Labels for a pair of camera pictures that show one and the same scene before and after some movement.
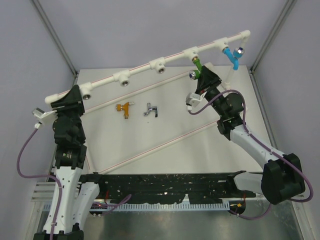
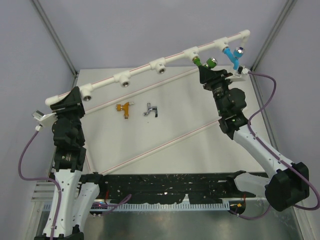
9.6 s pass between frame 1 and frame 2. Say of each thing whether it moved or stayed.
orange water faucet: stayed
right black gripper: moved
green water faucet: moved
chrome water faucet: stayed
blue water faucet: stayed
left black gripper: stayed
